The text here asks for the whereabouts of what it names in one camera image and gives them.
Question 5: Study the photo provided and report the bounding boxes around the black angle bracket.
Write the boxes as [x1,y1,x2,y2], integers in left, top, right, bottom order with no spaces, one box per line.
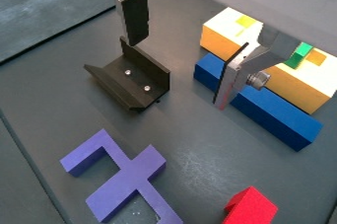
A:
[84,37,169,112]

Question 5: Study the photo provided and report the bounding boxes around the yellow puzzle board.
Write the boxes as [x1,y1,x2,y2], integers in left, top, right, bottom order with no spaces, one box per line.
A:
[200,8,337,113]

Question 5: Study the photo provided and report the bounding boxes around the purple branched block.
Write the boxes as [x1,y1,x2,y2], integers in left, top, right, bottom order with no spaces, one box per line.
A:
[60,129,182,224]

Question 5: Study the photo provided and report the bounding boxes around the red zigzag block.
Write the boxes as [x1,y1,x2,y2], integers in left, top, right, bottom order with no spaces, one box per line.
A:
[221,187,278,224]

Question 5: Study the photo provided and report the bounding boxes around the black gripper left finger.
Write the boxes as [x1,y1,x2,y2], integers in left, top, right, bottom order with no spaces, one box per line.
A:
[116,0,149,46]

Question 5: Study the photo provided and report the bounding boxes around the blue rectangular block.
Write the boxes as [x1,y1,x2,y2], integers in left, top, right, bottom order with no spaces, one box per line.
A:
[193,52,322,151]

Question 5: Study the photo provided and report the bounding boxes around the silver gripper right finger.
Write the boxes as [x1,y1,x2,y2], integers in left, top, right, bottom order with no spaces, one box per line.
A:
[213,25,297,110]

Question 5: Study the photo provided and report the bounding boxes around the green rectangular block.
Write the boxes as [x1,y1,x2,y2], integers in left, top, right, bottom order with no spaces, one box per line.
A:
[284,42,313,69]

